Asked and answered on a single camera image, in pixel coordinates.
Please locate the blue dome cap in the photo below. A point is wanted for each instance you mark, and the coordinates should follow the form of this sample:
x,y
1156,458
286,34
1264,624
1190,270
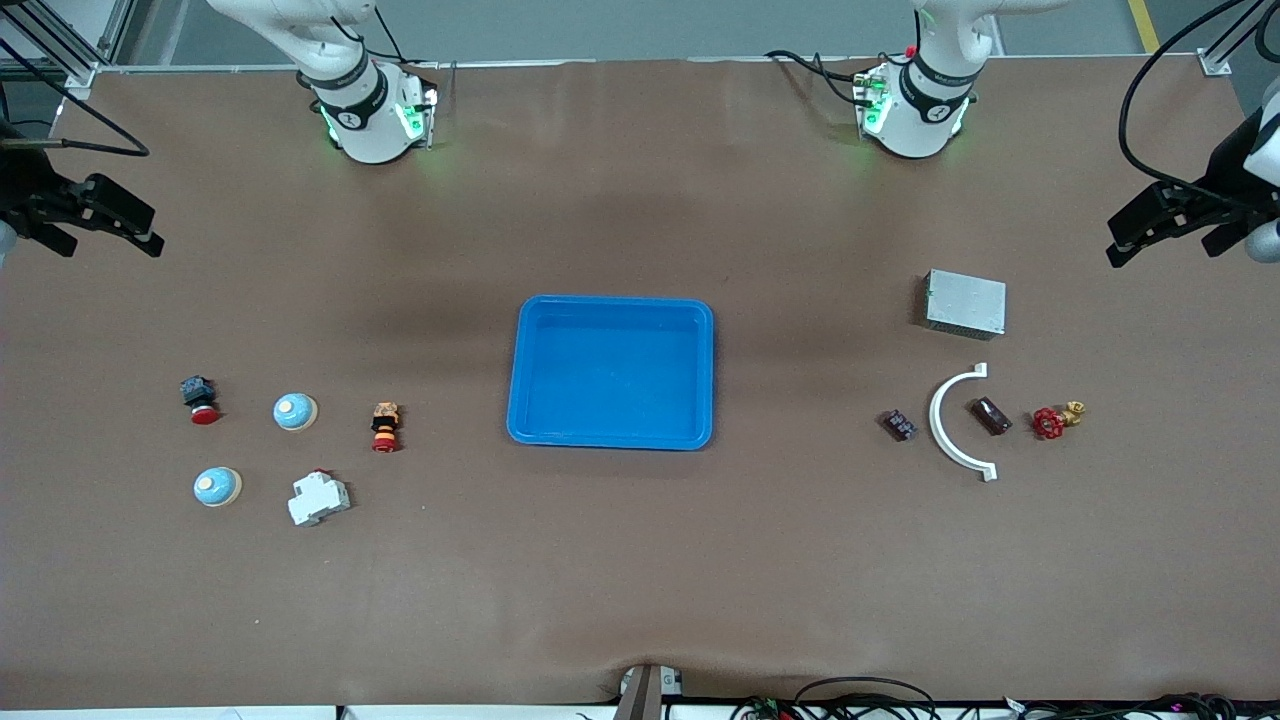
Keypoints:
x,y
295,411
217,487

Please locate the silver metal box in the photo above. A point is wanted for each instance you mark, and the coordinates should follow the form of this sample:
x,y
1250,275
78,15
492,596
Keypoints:
x,y
965,303

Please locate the table cover mat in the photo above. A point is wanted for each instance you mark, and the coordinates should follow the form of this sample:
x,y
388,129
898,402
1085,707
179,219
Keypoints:
x,y
640,560

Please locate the metal table clamp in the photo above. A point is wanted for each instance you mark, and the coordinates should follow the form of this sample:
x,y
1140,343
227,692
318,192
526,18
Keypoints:
x,y
645,695

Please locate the aluminium frame profile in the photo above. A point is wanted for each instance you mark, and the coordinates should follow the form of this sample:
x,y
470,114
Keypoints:
x,y
85,72
1215,62

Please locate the red mushroom button black body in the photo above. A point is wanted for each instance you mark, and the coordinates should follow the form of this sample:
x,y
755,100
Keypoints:
x,y
198,392

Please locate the white circuit breaker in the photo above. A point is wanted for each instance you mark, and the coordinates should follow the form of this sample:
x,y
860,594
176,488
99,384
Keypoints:
x,y
318,498

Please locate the dark printed electrolytic capacitor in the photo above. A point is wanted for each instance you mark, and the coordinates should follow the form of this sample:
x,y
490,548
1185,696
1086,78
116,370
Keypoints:
x,y
898,425

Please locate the blue plastic tray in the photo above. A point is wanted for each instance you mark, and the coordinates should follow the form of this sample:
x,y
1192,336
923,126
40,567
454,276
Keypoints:
x,y
610,375

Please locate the orange and red stop button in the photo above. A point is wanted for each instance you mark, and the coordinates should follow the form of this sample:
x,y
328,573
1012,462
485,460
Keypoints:
x,y
385,425

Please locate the white curved plastic bracket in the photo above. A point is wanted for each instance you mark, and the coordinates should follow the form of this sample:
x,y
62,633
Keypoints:
x,y
935,420

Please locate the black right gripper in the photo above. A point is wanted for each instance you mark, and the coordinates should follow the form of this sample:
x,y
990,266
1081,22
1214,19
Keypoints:
x,y
30,190

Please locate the brown electrolytic capacitor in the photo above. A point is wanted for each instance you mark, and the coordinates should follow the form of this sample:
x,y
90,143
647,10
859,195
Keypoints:
x,y
991,415

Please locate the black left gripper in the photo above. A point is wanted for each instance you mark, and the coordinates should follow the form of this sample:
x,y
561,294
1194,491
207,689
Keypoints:
x,y
1222,188

